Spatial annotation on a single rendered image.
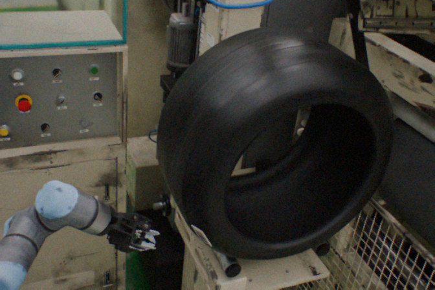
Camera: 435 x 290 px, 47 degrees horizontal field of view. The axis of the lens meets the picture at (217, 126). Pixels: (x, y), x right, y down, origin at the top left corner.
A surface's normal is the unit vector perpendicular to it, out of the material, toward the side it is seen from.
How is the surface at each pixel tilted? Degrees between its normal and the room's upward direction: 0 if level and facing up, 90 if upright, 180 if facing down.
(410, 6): 90
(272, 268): 0
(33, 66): 90
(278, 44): 9
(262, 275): 0
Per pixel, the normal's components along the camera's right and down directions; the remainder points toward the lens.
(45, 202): -0.53, -0.43
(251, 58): -0.29, -0.75
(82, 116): 0.37, 0.49
